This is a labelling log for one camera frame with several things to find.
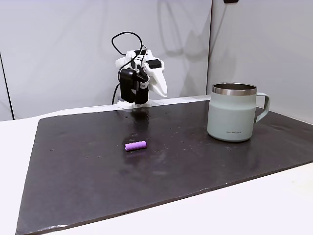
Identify purple ribbed pen grip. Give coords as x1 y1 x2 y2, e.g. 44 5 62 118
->
124 141 147 153

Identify pale green steel-rimmed mug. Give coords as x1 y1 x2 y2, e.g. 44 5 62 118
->
207 82 271 143

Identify black table mat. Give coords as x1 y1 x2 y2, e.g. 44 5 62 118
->
15 99 313 235

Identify black camera box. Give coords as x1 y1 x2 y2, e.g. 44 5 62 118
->
119 69 137 103

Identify black camera cable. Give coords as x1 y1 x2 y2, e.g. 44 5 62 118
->
111 31 147 105

